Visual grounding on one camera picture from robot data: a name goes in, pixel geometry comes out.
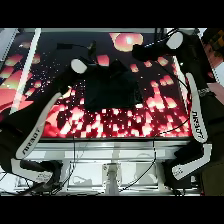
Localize person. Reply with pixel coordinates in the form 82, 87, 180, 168
199, 28, 224, 197

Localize dark blue jeans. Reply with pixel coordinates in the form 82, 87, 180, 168
82, 59, 145, 113

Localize black cable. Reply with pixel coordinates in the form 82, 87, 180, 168
120, 118, 194, 193
65, 133, 81, 189

